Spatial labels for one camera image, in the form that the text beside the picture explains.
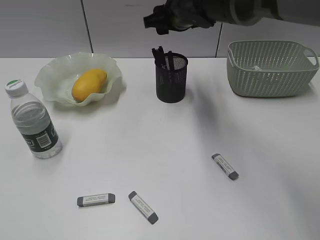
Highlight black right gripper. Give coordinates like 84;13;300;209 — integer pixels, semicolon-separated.
143;0;216;35

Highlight black marker pen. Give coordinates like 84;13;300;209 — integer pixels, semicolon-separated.
151;48;161;67
167;51;174;71
157;46;167;69

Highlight waste paper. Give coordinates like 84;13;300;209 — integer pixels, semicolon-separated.
252;65;262;71

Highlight yellow mango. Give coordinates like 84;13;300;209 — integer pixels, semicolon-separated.
71;68;108;102

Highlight grey eraser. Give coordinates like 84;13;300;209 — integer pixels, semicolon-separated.
77;193;116;208
211;153;239;181
128;191;159;225

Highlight clear plastic water bottle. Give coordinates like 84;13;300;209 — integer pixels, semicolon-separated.
5;79;63;159

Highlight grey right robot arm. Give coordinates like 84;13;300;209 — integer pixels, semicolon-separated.
143;0;320;35

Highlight black mesh pen holder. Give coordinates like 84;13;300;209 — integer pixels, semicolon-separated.
155;52;188;103

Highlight pale green plastic basket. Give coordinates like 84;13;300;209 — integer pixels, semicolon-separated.
226;40;320;98

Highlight frosted green wavy plate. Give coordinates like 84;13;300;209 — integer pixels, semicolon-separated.
34;52;122;107

